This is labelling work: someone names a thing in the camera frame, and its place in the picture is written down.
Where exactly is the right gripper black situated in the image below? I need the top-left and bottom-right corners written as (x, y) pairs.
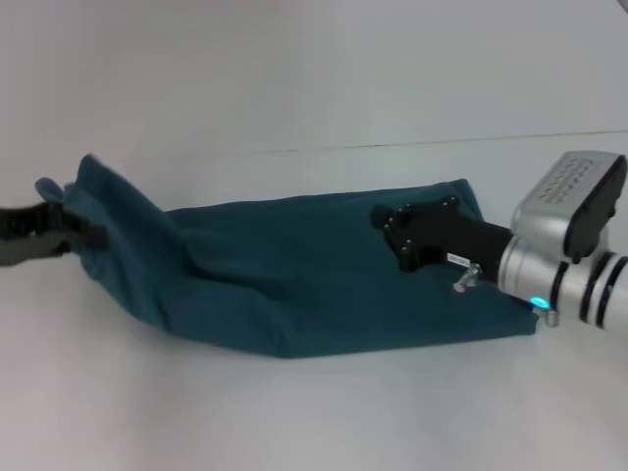
top-left (371, 195), bottom-right (515, 288)

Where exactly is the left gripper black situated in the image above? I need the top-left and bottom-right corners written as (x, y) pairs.
top-left (0, 201), bottom-right (109, 251)

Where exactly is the teal blue t-shirt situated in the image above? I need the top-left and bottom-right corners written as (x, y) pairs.
top-left (33, 154), bottom-right (541, 360)

